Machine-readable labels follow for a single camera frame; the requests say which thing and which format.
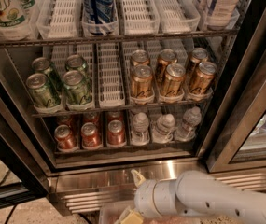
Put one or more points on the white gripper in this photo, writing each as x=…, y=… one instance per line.
x=144, y=196

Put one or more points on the red coke can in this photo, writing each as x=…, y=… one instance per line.
x=92, y=117
x=90, y=136
x=66, y=120
x=115, y=115
x=66, y=142
x=115, y=133

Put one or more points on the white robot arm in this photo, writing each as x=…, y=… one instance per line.
x=192, y=194

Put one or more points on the empty white tray middle shelf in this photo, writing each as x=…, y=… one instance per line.
x=110, y=82

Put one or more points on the gold can front left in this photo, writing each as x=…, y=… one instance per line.
x=141, y=81

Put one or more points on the gold can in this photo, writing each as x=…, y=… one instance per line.
x=141, y=81
x=202, y=78
x=166, y=57
x=195, y=57
x=174, y=76
x=139, y=56

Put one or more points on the gold can front middle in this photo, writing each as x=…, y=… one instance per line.
x=174, y=76

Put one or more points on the green can front right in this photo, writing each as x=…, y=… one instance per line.
x=77, y=88

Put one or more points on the green can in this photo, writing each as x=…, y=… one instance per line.
x=42, y=91
x=47, y=67
x=77, y=62
x=77, y=88

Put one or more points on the gold can front right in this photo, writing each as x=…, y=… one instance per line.
x=202, y=78

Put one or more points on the right glass fridge door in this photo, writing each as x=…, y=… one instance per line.
x=232, y=143

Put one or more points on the gold can rear left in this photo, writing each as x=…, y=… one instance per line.
x=139, y=56

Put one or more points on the gold can rear middle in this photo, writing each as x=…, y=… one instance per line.
x=166, y=57

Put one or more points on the left open fridge door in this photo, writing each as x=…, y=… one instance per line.
x=16, y=157

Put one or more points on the green can front left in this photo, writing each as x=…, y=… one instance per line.
x=42, y=91

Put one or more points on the green can rear right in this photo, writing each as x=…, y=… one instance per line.
x=77, y=62

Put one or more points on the gold can rear right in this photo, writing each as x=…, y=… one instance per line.
x=195, y=57

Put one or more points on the green can rear left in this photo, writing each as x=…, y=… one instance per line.
x=47, y=67

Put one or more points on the water bottle left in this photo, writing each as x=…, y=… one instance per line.
x=140, y=134

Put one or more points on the water bottle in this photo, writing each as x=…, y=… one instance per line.
x=187, y=127
x=163, y=129
x=140, y=134

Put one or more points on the clear plastic container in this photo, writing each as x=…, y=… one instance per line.
x=111, y=212

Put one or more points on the water bottle middle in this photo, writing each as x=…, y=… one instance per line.
x=163, y=129

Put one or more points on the water bottle right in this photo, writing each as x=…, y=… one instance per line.
x=187, y=127

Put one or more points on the empty white tray top middle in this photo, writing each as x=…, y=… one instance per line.
x=140, y=17

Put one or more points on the empty white tray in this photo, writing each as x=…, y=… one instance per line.
x=177, y=16
x=140, y=17
x=59, y=19

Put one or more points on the empty white tray top right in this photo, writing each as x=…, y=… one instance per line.
x=177, y=16

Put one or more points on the blue pepsi bottle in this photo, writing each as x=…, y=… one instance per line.
x=99, y=17

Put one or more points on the empty white tray top left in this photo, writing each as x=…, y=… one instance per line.
x=59, y=19

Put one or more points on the white label bottle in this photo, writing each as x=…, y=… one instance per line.
x=219, y=13

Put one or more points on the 7up bottle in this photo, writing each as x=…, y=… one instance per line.
x=13, y=21

